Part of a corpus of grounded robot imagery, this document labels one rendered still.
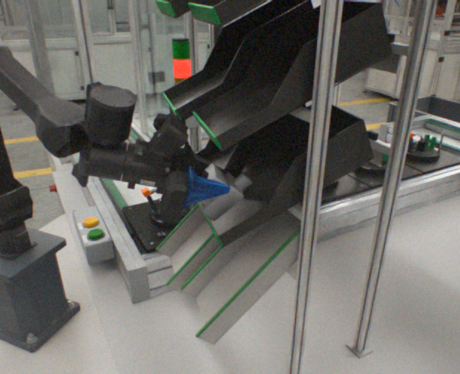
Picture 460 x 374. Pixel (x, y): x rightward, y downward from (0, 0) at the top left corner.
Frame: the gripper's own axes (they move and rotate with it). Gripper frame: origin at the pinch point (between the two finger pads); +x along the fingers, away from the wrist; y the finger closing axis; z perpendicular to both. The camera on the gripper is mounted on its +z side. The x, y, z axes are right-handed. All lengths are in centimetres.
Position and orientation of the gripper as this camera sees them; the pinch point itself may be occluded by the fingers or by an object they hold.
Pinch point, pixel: (205, 177)
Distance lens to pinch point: 62.4
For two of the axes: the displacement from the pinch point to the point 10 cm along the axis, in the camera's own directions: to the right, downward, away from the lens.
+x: 9.5, 1.8, 2.7
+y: -1.4, -5.3, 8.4
